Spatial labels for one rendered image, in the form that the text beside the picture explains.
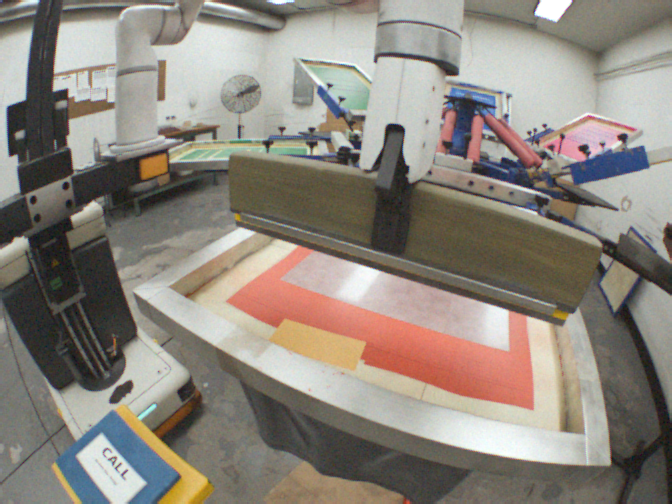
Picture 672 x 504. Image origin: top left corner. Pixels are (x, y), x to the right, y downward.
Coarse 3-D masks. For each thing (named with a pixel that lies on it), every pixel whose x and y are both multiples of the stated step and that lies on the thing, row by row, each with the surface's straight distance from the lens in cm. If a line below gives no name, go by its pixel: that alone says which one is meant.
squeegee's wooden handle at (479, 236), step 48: (240, 192) 37; (288, 192) 32; (336, 192) 30; (432, 192) 27; (432, 240) 28; (480, 240) 28; (528, 240) 28; (576, 240) 29; (528, 288) 30; (576, 288) 31
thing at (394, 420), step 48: (240, 240) 50; (144, 288) 42; (192, 288) 45; (192, 336) 34; (240, 336) 32; (576, 336) 45; (288, 384) 27; (336, 384) 28; (576, 384) 39; (384, 432) 27; (432, 432) 26; (480, 432) 28; (528, 432) 30; (576, 432) 36; (576, 480) 36
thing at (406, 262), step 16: (256, 224) 35; (272, 224) 33; (288, 224) 32; (320, 240) 31; (336, 240) 30; (352, 240) 30; (368, 256) 29; (384, 256) 28; (400, 256) 29; (416, 272) 28; (432, 272) 28; (448, 272) 28; (464, 272) 29; (464, 288) 28; (480, 288) 28; (496, 288) 28; (512, 288) 29; (528, 304) 29; (544, 304) 30
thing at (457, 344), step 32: (416, 288) 47; (416, 320) 41; (448, 320) 43; (480, 320) 45; (512, 320) 48; (384, 352) 36; (416, 352) 37; (448, 352) 38; (480, 352) 40; (512, 352) 42; (448, 384) 35; (480, 384) 36; (512, 384) 38
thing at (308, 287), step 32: (288, 256) 52; (320, 256) 52; (256, 288) 44; (288, 288) 44; (320, 288) 44; (352, 288) 45; (384, 288) 46; (320, 320) 39; (352, 320) 39; (384, 320) 40
